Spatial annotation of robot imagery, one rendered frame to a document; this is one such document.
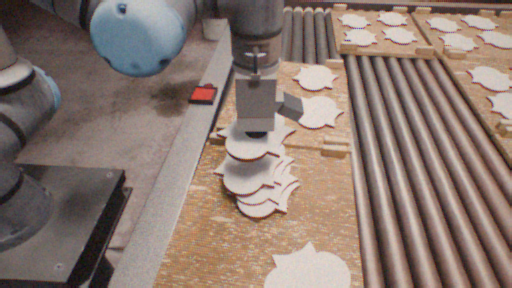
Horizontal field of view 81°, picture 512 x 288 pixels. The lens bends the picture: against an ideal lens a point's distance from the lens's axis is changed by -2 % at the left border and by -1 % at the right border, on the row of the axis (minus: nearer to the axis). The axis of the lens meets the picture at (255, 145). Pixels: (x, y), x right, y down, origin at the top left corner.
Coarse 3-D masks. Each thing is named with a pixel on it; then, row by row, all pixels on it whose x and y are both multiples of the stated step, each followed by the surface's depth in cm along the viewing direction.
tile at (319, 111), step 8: (320, 96) 87; (304, 104) 85; (312, 104) 85; (320, 104) 85; (328, 104) 85; (304, 112) 82; (312, 112) 82; (320, 112) 82; (328, 112) 82; (336, 112) 82; (304, 120) 80; (312, 120) 80; (320, 120) 80; (328, 120) 80; (304, 128) 79; (312, 128) 78; (320, 128) 78
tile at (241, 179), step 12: (228, 156) 64; (264, 156) 64; (228, 168) 62; (240, 168) 62; (252, 168) 62; (264, 168) 62; (228, 180) 60; (240, 180) 60; (252, 180) 60; (264, 180) 60; (240, 192) 57; (252, 192) 58
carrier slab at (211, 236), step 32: (320, 160) 71; (192, 192) 64; (224, 192) 64; (320, 192) 64; (352, 192) 64; (192, 224) 58; (224, 224) 58; (256, 224) 58; (288, 224) 58; (320, 224) 58; (352, 224) 58; (192, 256) 54; (224, 256) 54; (256, 256) 54; (352, 256) 54
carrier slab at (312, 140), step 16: (288, 64) 103; (304, 64) 103; (288, 80) 96; (336, 80) 96; (304, 96) 89; (336, 96) 89; (224, 112) 84; (336, 128) 79; (288, 144) 75; (304, 144) 75; (320, 144) 74
